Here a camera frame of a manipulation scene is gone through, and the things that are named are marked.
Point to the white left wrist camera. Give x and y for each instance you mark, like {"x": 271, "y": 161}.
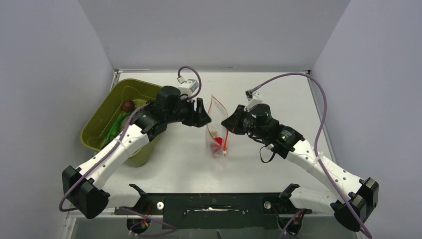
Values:
{"x": 187, "y": 87}

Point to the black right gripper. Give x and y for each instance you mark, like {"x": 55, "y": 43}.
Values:
{"x": 233, "y": 123}

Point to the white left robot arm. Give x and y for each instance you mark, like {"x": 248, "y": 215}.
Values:
{"x": 84, "y": 186}

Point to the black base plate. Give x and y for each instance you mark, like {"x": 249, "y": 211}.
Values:
{"x": 213, "y": 210}

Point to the dark red round fruit toy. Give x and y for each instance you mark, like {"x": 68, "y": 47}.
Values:
{"x": 128, "y": 106}

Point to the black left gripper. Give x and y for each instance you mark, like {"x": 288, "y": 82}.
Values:
{"x": 198, "y": 118}

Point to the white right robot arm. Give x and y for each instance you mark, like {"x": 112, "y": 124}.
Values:
{"x": 349, "y": 198}

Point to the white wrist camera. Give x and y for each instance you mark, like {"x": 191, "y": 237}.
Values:
{"x": 253, "y": 98}
{"x": 187, "y": 87}

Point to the red yellow apple toy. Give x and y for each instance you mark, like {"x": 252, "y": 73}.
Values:
{"x": 216, "y": 145}

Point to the clear zip bag orange zipper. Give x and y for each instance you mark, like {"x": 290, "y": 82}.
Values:
{"x": 217, "y": 113}

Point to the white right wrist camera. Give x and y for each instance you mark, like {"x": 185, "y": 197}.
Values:
{"x": 253, "y": 98}

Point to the olive green plastic bin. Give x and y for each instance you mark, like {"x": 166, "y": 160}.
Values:
{"x": 95, "y": 131}

